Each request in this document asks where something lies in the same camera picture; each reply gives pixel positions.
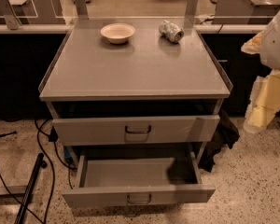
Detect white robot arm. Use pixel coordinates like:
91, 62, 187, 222
241, 10, 280, 133

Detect acrylic panel post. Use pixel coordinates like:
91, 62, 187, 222
74, 0, 89, 20
0, 0, 21, 30
185, 0, 199, 23

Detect grey drawer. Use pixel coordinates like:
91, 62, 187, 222
63, 149, 215, 208
52, 115, 219, 147

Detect middle acrylic panel post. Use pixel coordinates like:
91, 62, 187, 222
74, 0, 89, 20

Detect grey top drawer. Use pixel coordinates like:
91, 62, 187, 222
52, 115, 219, 147

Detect background desk left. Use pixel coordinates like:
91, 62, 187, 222
0, 0, 65, 24

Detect grey drawer cabinet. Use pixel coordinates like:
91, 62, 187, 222
37, 17, 234, 166

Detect black floor cable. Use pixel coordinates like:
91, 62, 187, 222
0, 119, 77, 224

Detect background desk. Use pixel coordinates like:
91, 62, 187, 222
213, 0, 280, 24
0, 0, 65, 24

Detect right acrylic panel post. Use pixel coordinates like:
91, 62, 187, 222
185, 0, 199, 23

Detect left acrylic panel post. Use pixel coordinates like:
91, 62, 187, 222
0, 0, 21, 30

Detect black tool on floor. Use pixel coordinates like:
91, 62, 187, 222
0, 131, 17, 138

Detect black metal bar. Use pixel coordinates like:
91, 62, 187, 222
14, 153, 46, 224

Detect background desk right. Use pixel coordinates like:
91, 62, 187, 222
213, 0, 280, 24

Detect white bowl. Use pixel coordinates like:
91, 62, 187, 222
101, 23, 135, 44

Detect crushed silver can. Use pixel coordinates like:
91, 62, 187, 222
159, 21, 184, 43

